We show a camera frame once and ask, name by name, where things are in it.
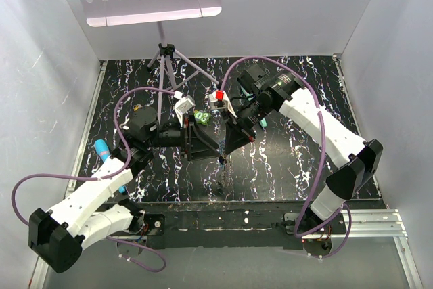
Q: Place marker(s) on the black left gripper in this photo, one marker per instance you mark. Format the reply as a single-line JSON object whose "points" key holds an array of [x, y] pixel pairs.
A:
{"points": [[197, 153]]}

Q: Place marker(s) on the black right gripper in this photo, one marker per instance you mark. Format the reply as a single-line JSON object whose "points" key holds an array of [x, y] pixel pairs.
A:
{"points": [[238, 137]]}

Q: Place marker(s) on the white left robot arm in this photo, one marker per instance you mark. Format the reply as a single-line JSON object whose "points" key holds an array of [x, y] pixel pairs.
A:
{"points": [[59, 235]]}

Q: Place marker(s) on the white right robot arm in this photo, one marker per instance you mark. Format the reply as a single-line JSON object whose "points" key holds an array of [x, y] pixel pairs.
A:
{"points": [[347, 161]]}

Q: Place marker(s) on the green owl toy block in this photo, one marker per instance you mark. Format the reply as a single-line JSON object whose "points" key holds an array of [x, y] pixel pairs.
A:
{"points": [[202, 117]]}

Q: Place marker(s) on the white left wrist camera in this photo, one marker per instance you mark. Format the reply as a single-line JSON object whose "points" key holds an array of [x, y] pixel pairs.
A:
{"points": [[183, 105]]}

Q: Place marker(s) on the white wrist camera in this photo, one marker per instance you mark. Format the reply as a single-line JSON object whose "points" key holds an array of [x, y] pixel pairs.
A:
{"points": [[219, 101], [183, 105]]}

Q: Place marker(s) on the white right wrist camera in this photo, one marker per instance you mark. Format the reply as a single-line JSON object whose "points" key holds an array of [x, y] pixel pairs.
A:
{"points": [[219, 101]]}

